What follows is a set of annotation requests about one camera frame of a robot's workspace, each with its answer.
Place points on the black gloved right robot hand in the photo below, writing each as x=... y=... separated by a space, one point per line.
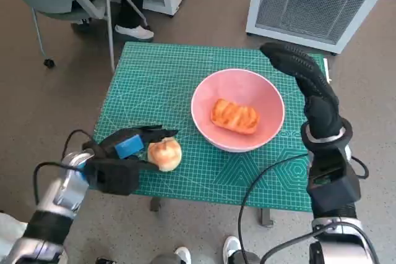
x=321 y=109

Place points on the orange braided toy bread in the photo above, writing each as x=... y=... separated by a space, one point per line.
x=235 y=117

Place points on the green cutting mat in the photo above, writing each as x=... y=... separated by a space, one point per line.
x=161 y=91

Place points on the pale crumpled cover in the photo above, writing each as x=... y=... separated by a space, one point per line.
x=9 y=227

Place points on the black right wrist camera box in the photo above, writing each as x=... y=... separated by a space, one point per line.
x=337 y=193

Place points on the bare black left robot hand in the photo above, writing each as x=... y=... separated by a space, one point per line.
x=123 y=143

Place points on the round pale toy bun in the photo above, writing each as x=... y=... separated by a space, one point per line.
x=165 y=154

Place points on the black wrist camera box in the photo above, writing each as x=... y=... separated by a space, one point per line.
x=337 y=193
x=111 y=177

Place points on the black table leg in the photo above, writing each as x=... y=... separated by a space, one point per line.
x=267 y=217
x=155 y=205

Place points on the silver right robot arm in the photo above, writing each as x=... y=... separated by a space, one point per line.
x=337 y=233

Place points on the standing person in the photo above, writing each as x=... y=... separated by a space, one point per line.
x=232 y=245

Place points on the pink bowl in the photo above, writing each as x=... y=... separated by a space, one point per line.
x=241 y=86

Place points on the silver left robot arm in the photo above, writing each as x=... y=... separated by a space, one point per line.
x=58 y=196

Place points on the seated person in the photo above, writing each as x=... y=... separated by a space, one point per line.
x=130 y=7

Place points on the large white grille unit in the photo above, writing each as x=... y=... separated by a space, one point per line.
x=309 y=7

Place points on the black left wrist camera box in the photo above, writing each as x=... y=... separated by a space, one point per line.
x=111 y=177

